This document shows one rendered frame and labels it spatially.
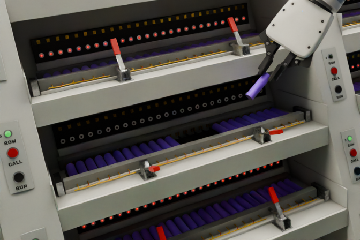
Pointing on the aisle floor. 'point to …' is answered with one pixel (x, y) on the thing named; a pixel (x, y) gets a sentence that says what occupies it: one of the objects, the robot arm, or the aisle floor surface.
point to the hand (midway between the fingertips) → (270, 69)
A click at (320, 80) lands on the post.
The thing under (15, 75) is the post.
